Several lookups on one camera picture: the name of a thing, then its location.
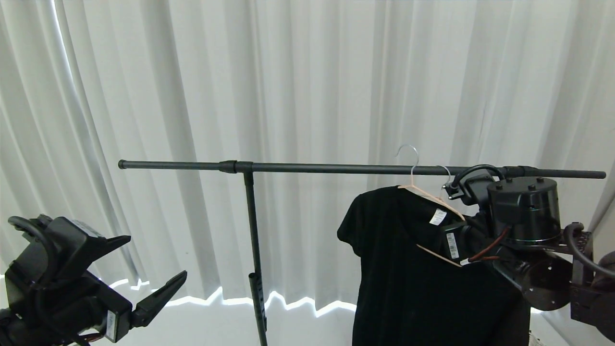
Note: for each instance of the white curtain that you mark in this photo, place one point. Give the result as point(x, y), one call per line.
point(288, 72)

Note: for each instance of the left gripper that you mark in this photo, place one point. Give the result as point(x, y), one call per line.
point(113, 317)

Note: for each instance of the pink clothes hanger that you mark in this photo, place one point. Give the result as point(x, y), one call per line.
point(439, 256)
point(449, 174)

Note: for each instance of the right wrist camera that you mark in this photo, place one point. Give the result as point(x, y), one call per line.
point(475, 190)

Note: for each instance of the black garment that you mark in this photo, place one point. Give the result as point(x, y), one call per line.
point(408, 288)

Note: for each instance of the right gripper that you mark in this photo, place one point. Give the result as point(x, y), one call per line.
point(468, 240)

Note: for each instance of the black clothes rack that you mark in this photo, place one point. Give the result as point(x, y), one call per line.
point(336, 168)

